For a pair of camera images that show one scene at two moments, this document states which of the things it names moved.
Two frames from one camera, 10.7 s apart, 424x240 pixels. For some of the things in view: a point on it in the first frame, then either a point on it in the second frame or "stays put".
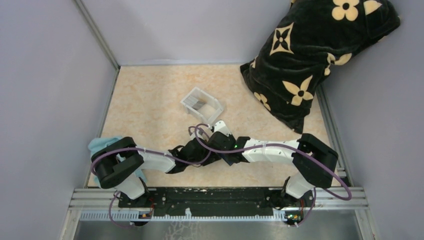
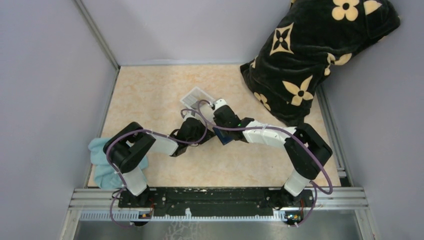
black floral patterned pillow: x=306 y=40 stays put
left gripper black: x=212 y=158 to x=209 y=134
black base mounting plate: x=215 y=202 stays put
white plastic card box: x=202 y=105 stays put
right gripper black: x=230 y=135 to x=217 y=122
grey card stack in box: x=194 y=103 stays put
